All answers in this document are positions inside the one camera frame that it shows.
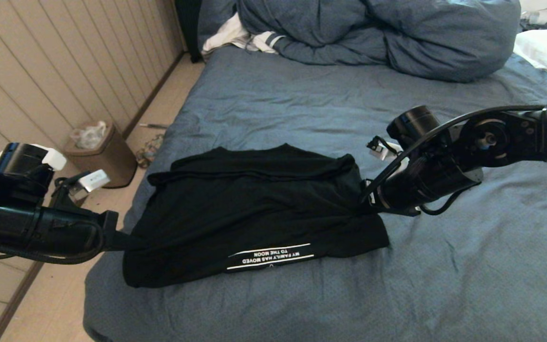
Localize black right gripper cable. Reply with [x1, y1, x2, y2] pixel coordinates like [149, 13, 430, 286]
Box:
[359, 97, 547, 217]

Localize blue bunched duvet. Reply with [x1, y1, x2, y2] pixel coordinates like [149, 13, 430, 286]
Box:
[198, 0, 521, 83]

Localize blue bed sheet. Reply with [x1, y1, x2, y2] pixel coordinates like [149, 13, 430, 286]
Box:
[83, 45, 547, 342]

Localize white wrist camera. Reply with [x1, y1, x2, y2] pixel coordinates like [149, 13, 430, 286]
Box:
[70, 170, 111, 201]
[368, 137, 409, 180]

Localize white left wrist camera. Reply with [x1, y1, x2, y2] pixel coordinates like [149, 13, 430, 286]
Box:
[70, 170, 111, 201]

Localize white left wrist joint cover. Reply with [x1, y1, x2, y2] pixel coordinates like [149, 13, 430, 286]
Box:
[0, 144, 67, 171]

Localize patterned cloth item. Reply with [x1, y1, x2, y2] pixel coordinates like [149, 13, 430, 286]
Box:
[136, 135, 166, 170]

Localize white striped garment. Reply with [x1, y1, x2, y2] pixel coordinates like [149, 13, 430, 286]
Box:
[201, 12, 286, 55]

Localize clear plastic bin bag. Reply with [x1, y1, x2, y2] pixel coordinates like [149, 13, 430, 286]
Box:
[70, 121, 109, 151]

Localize black printed T-shirt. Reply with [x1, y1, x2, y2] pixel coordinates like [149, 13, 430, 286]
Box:
[123, 143, 390, 289]

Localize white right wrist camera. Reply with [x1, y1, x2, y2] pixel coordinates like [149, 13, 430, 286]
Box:
[368, 137, 409, 180]

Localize black bedside furniture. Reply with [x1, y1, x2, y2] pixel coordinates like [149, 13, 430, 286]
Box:
[174, 0, 204, 62]

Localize black braided left cable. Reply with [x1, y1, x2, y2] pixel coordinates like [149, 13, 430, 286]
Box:
[53, 173, 89, 209]

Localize brown trash bin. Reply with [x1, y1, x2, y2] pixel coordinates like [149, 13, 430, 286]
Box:
[62, 121, 138, 189]

